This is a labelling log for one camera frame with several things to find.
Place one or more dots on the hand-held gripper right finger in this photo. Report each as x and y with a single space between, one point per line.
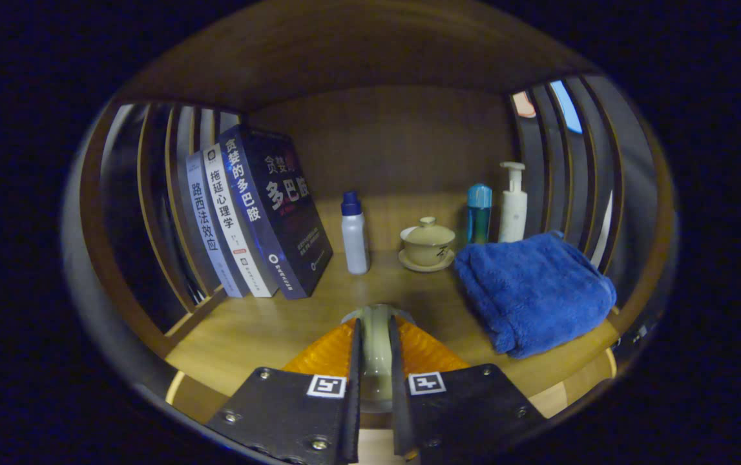
399 420

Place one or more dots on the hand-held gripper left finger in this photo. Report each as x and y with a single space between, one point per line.
353 420

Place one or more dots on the wooden countertop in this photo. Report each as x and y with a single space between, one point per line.
267 329

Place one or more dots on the wooden bamboo cabinet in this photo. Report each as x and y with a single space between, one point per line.
376 51

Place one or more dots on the beige saucer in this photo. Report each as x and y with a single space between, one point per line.
425 268

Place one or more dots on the white bottle with blue cap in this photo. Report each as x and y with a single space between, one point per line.
354 242

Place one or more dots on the beige lidded teacup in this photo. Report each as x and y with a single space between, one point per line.
428 244

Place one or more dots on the folded blue towel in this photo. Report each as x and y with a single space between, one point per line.
532 290

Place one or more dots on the dark blue book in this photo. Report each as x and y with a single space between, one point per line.
286 213

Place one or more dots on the teal bottle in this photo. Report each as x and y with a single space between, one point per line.
479 216

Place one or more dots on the white book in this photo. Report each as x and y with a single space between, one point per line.
231 219

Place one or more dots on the white pump bottle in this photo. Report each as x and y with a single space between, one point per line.
513 213

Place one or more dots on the light blue book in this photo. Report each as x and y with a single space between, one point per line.
208 226

